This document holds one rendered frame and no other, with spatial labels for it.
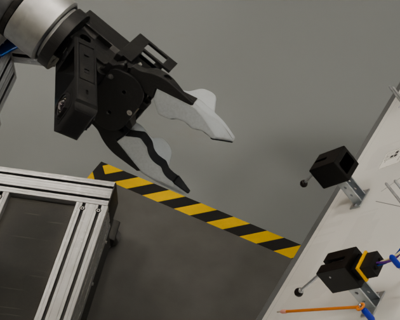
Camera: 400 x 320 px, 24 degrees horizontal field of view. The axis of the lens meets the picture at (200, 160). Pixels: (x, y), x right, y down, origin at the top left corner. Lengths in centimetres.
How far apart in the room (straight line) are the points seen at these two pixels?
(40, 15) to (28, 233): 162
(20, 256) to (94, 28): 154
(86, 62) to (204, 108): 13
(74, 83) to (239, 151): 212
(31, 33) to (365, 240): 74
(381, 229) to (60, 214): 125
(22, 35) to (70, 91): 10
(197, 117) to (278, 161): 204
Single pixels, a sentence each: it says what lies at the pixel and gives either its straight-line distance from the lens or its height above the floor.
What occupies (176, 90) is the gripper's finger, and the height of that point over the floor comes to 152.
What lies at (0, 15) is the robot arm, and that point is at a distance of 97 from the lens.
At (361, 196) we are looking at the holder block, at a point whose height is 93.
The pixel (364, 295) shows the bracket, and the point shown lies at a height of 108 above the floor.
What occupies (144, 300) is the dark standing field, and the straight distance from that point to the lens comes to 262.
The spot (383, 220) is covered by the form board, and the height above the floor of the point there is 99.
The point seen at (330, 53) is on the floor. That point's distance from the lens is 338.
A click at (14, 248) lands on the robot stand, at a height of 21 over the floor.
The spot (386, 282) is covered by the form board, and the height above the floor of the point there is 105.
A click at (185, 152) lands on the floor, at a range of 298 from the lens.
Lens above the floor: 214
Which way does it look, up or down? 46 degrees down
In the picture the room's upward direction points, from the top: straight up
